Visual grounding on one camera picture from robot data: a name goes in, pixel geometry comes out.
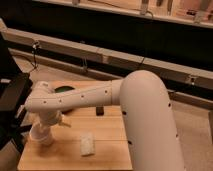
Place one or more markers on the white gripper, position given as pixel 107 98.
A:
pixel 50 118

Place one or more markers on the white ceramic cup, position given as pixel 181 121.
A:
pixel 41 135

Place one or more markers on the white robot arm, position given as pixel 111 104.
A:
pixel 147 113

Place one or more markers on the yellow object under arm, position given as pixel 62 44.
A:
pixel 64 124

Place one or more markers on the green bowl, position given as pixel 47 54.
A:
pixel 64 89

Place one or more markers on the white sponge block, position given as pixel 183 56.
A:
pixel 87 144

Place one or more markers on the wooden table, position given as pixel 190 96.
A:
pixel 64 154

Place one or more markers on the small black rectangular block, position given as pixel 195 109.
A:
pixel 100 111

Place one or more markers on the black chair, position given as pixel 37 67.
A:
pixel 15 87

